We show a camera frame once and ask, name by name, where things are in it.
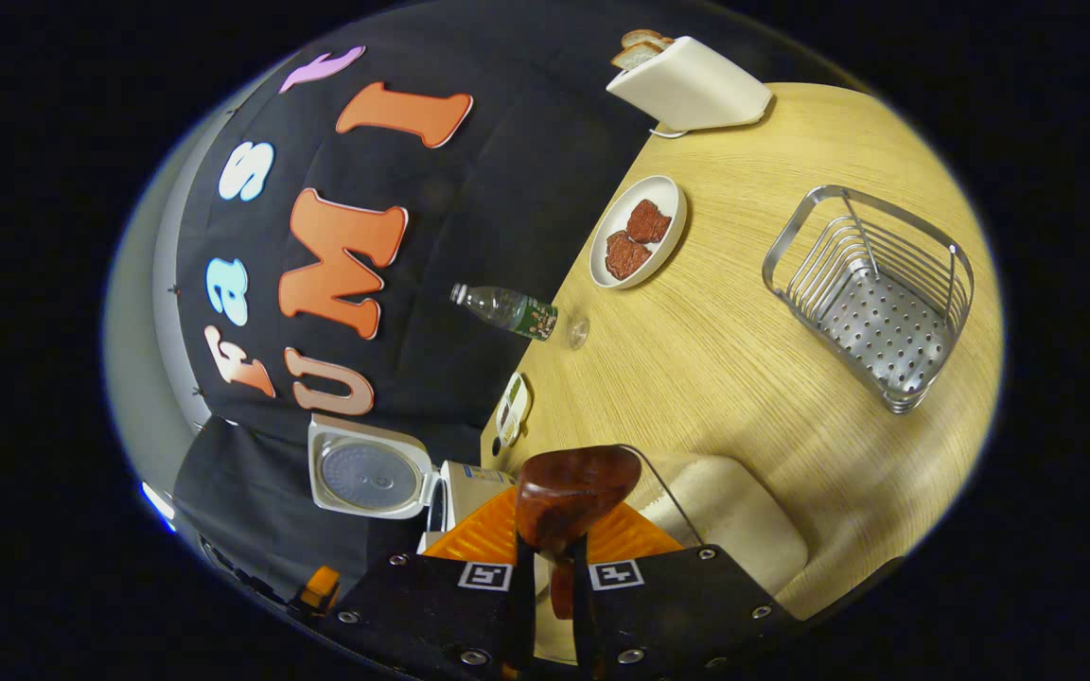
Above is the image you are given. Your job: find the metal wire chopstick holder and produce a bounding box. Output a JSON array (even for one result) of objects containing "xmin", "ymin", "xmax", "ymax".
[{"xmin": 762, "ymin": 184, "xmax": 975, "ymax": 414}]

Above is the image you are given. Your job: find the white rice cooker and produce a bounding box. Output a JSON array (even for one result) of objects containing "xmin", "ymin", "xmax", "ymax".
[{"xmin": 307, "ymin": 413, "xmax": 519, "ymax": 559}]

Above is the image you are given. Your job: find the white toaster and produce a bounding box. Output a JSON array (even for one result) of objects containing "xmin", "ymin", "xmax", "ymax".
[{"xmin": 606, "ymin": 36, "xmax": 775, "ymax": 133}]

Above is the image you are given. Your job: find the clear plastic water bottle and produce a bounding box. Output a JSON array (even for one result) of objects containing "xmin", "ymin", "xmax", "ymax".
[{"xmin": 450, "ymin": 282, "xmax": 591, "ymax": 351}]

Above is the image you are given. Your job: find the brown wooden spoon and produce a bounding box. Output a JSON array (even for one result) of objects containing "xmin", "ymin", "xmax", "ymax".
[{"xmin": 515, "ymin": 445, "xmax": 642, "ymax": 620}]

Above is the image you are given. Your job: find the red meat piece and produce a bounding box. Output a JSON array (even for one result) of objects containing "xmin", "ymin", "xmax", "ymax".
[
  {"xmin": 625, "ymin": 199, "xmax": 673, "ymax": 245},
  {"xmin": 605, "ymin": 231, "xmax": 652, "ymax": 281}
]

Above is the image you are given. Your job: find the white round plate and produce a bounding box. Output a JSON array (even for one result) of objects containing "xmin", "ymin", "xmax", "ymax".
[{"xmin": 589, "ymin": 175, "xmax": 688, "ymax": 289}]

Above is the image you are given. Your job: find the white divided condiment dish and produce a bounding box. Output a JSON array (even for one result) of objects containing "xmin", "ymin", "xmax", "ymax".
[{"xmin": 493, "ymin": 372, "xmax": 534, "ymax": 448}]

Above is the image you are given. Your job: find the ceiling light panel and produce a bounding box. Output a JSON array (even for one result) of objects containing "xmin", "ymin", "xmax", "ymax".
[{"xmin": 140, "ymin": 480, "xmax": 178, "ymax": 533}]

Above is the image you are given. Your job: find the cream rice container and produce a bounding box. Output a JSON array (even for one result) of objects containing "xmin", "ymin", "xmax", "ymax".
[{"xmin": 635, "ymin": 452, "xmax": 809, "ymax": 599}]

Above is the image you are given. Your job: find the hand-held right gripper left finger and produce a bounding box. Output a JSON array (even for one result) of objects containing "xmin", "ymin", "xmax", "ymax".
[{"xmin": 318, "ymin": 487, "xmax": 538, "ymax": 681}]

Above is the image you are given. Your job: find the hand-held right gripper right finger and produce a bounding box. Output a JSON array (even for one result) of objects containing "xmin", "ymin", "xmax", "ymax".
[{"xmin": 571, "ymin": 501, "xmax": 801, "ymax": 681}]

